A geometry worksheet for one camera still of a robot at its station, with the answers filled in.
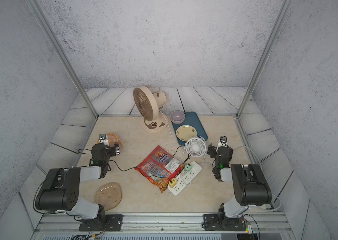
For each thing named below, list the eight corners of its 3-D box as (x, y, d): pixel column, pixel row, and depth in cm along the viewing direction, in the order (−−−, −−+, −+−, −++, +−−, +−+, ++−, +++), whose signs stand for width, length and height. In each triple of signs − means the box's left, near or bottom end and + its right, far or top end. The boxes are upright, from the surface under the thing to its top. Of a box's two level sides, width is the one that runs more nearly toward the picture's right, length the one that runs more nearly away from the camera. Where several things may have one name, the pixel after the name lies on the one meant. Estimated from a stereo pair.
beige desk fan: (137, 136, 111) (127, 101, 87) (141, 117, 124) (133, 82, 100) (167, 135, 111) (165, 101, 87) (167, 117, 124) (166, 82, 100)
